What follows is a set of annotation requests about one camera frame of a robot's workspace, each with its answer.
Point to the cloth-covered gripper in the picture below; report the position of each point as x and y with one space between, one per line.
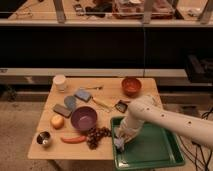
129 128

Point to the green plastic tray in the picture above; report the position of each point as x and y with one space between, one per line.
154 147

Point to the white towel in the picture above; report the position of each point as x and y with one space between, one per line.
119 144

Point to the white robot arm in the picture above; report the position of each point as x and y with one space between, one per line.
144 109

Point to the dark grape bunch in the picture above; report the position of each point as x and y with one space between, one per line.
95 135

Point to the orange-red bowl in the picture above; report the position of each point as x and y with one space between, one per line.
131 86

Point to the purple bowl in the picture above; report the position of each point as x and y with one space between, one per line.
84 118

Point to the orange carrot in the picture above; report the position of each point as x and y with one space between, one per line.
74 140

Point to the blue rectangular sponge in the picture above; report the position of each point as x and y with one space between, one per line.
82 95

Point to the blue-grey round sponge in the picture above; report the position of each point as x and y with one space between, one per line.
70 102

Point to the yellow apple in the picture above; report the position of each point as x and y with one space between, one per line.
57 121

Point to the dark rectangular block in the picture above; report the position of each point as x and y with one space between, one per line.
62 110

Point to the small metal cup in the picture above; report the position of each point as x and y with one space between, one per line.
44 139

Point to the white cup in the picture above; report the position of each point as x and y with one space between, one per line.
60 82

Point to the black box on right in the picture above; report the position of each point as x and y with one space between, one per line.
199 70

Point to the black spatula with handle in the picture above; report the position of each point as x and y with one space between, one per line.
121 106

